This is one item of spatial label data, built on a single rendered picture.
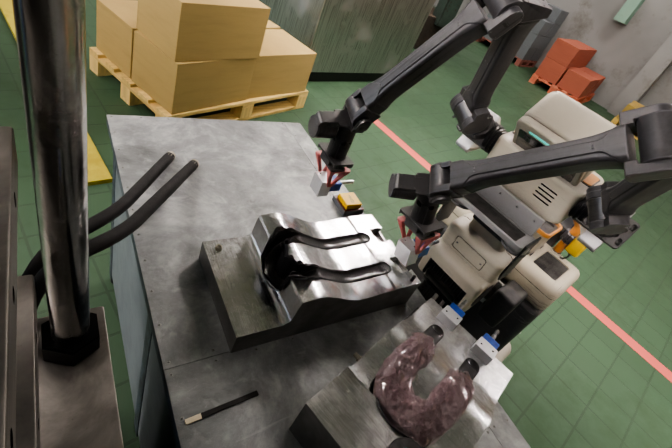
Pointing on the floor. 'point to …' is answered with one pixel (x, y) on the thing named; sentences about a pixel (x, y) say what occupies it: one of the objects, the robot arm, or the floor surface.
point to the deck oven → (355, 1)
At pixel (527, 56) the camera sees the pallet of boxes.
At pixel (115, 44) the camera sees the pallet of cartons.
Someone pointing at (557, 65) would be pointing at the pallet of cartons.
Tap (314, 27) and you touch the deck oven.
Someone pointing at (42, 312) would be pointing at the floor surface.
